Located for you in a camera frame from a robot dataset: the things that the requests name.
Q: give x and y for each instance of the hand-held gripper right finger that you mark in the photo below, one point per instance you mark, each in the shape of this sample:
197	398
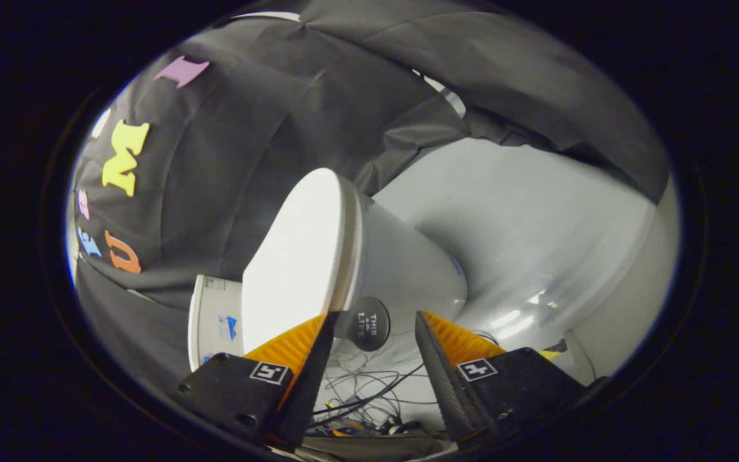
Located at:
446	391

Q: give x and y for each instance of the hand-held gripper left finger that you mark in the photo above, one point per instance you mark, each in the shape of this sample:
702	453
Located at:
312	385

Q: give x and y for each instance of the black backdrop cloth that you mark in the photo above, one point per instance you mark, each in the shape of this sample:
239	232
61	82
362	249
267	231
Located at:
247	128

